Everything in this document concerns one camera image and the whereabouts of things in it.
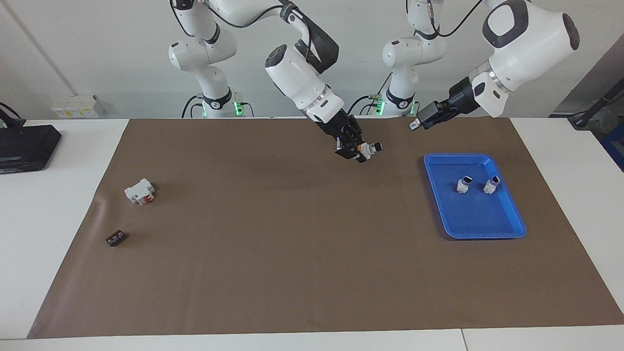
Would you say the black sleeved right arm cable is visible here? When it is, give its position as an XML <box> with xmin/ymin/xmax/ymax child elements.
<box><xmin>202</xmin><ymin>0</ymin><xmax>340</xmax><ymax>75</ymax></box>

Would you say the black left arm base cable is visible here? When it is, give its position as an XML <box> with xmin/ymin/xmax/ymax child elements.
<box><xmin>347</xmin><ymin>94</ymin><xmax>386</xmax><ymax>117</ymax></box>

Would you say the white circuit breaker red lever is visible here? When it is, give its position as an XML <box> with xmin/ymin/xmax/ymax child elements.
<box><xmin>124</xmin><ymin>178</ymin><xmax>156</xmax><ymax>206</ymax></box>

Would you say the blue plastic tray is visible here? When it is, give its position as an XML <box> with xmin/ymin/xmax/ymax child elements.
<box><xmin>423</xmin><ymin>153</ymin><xmax>527</xmax><ymax>240</ymax></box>

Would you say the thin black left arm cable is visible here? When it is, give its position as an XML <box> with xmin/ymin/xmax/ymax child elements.
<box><xmin>406</xmin><ymin>0</ymin><xmax>488</xmax><ymax>39</ymax></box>

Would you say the black right arm base cable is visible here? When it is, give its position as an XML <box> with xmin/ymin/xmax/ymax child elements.
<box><xmin>181</xmin><ymin>94</ymin><xmax>204</xmax><ymax>119</ymax></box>

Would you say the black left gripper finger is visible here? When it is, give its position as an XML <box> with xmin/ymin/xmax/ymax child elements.
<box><xmin>416</xmin><ymin>99</ymin><xmax>456</xmax><ymax>121</ymax></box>
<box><xmin>409</xmin><ymin>113</ymin><xmax>451</xmax><ymax>131</ymax></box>

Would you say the black tripod pole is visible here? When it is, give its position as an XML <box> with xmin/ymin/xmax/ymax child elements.
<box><xmin>568</xmin><ymin>78</ymin><xmax>624</xmax><ymax>128</ymax></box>

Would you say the brown table mat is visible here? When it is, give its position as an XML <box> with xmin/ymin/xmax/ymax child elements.
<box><xmin>27</xmin><ymin>118</ymin><xmax>624</xmax><ymax>339</ymax></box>

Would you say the dark grey partition panel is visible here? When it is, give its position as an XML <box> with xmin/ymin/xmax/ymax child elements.
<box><xmin>551</xmin><ymin>46</ymin><xmax>624</xmax><ymax>117</ymax></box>

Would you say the white wall socket box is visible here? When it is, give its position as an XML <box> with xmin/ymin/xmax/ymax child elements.
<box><xmin>51</xmin><ymin>95</ymin><xmax>105</xmax><ymax>119</ymax></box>

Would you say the flat black box device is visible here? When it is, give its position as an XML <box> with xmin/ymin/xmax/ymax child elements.
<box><xmin>0</xmin><ymin>125</ymin><xmax>63</xmax><ymax>174</ymax></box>

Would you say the white connector part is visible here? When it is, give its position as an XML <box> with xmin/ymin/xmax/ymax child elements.
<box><xmin>358</xmin><ymin>141</ymin><xmax>384</xmax><ymax>159</ymax></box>

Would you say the black cable by box device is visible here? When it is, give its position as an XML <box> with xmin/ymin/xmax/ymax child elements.
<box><xmin>0</xmin><ymin>101</ymin><xmax>24</xmax><ymax>128</ymax></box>

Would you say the blue crate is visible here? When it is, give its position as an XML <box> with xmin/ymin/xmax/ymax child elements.
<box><xmin>601</xmin><ymin>133</ymin><xmax>624</xmax><ymax>172</ymax></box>

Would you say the black arm base cable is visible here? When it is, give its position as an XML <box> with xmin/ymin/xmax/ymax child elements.
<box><xmin>347</xmin><ymin>94</ymin><xmax>386</xmax><ymax>117</ymax></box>
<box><xmin>181</xmin><ymin>94</ymin><xmax>204</xmax><ymax>119</ymax></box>

